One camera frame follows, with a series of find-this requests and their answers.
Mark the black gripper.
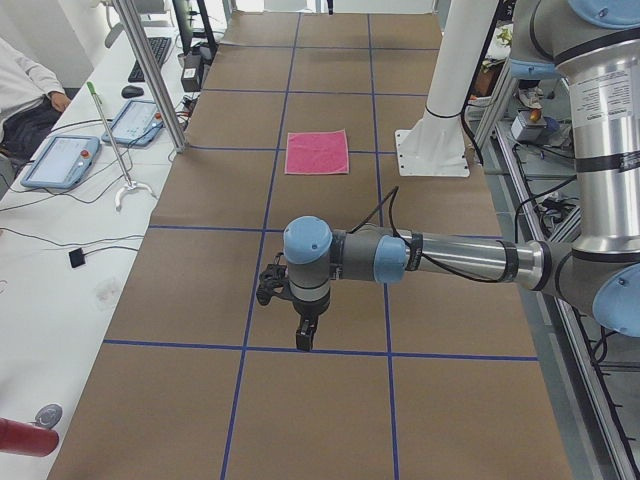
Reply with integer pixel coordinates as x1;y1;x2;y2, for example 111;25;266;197
293;298;328;350

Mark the pink and grey towel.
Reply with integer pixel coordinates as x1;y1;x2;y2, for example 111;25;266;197
285;130;350;175

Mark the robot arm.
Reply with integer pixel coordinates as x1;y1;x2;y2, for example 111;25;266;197
280;1;639;351

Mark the small black square device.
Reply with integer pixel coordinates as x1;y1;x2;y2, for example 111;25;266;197
68;247;86;269

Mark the round silver lid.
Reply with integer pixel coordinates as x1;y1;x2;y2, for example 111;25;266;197
33;403;63;430

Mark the far blue teach pendant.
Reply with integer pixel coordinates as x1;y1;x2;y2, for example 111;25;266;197
109;99;164;148

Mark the blue teach pendant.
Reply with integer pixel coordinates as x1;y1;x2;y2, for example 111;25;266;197
109;99;164;148
21;135;101;190

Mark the black power adapter box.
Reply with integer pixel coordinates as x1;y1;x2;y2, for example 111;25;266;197
181;53;204;93

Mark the red bottle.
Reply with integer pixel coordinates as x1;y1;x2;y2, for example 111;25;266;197
0;418;59;457

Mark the near blue teach pendant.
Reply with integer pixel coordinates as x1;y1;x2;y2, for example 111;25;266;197
21;135;101;190

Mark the black computer mouse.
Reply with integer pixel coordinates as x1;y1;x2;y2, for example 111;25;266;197
121;85;144;99

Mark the grey box with orange button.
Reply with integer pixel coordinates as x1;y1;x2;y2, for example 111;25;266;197
510;109;559;142

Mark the black keyboard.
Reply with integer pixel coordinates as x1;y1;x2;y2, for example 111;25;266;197
127;36;173;84

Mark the person in white shirt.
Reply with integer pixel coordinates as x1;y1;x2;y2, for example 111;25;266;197
1;39;71;163

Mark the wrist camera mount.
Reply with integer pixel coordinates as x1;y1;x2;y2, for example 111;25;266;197
256;264;292;306

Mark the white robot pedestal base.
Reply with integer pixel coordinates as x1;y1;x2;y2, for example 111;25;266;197
395;0;499;178

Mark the white grabber stick green handle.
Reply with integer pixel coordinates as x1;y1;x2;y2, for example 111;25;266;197
87;81;157;212

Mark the aluminium side frame rail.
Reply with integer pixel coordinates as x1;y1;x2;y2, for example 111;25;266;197
479;74;640;480

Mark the aluminium frame post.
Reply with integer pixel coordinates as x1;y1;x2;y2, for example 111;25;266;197
113;0;186;153

